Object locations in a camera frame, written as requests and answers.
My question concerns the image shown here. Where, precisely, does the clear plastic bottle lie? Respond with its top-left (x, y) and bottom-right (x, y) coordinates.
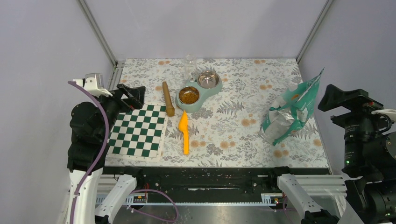
top-left (184, 54), bottom-right (198, 82)

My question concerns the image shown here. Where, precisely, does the orange plastic scoop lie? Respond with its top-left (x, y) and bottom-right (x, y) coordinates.
top-left (178, 111), bottom-right (189, 155)

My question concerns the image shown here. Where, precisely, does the floral patterned table mat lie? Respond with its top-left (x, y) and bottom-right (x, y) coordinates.
top-left (106, 59), bottom-right (330, 168)

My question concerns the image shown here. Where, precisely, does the green pet food bag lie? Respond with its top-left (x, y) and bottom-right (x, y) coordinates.
top-left (259, 70), bottom-right (324, 146)

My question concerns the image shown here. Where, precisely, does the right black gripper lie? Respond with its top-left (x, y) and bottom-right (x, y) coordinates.
top-left (317, 80), bottom-right (396, 168)

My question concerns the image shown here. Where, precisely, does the green white chessboard mat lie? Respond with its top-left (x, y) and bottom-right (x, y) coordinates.
top-left (107, 102), bottom-right (168, 162)

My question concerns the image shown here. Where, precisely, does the brown wooden rolling pin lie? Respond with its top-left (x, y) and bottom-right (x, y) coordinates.
top-left (162, 81), bottom-right (175, 117)

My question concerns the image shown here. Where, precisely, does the mint double pet bowl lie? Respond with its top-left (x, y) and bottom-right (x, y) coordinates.
top-left (175, 70), bottom-right (223, 113)

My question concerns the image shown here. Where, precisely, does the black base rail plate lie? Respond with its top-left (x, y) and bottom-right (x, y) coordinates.
top-left (103, 166), bottom-right (330, 203)

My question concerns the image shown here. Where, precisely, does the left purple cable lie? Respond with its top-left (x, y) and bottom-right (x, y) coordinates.
top-left (68, 81), bottom-right (180, 224)

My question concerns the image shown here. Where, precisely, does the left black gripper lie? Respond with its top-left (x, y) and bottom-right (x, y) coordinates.
top-left (94, 82), bottom-right (147, 138)

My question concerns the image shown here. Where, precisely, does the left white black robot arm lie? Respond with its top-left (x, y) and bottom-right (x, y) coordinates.
top-left (66, 82), bottom-right (146, 224)

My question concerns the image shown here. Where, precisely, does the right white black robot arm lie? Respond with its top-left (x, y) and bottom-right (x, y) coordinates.
top-left (265, 84), bottom-right (396, 224)

